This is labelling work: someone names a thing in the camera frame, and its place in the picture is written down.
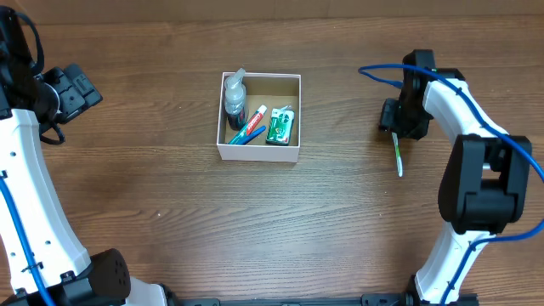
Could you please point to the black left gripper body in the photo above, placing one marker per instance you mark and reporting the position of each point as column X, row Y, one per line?
column 75, row 93

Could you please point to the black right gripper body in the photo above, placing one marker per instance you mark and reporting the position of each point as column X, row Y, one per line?
column 405, row 118

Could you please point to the green white toothbrush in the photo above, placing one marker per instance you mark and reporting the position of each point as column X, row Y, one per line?
column 398, row 158

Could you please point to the green Dettol soap packet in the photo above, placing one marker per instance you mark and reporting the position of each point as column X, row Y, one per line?
column 280, row 126

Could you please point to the blue disposable razor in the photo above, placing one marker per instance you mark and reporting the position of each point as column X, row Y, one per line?
column 251, row 136

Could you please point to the green Colgate toothpaste tube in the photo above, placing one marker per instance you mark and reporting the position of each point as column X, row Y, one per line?
column 250, row 125

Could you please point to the clear spray bottle dark liquid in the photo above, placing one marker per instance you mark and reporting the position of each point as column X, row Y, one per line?
column 235, row 100

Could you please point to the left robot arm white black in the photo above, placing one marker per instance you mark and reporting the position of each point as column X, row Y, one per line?
column 48, row 264

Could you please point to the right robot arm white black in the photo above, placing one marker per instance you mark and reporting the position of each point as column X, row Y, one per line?
column 484, row 184

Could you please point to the open white cardboard box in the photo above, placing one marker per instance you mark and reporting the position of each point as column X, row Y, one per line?
column 274, row 90

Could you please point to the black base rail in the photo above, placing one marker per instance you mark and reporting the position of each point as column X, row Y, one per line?
column 293, row 301

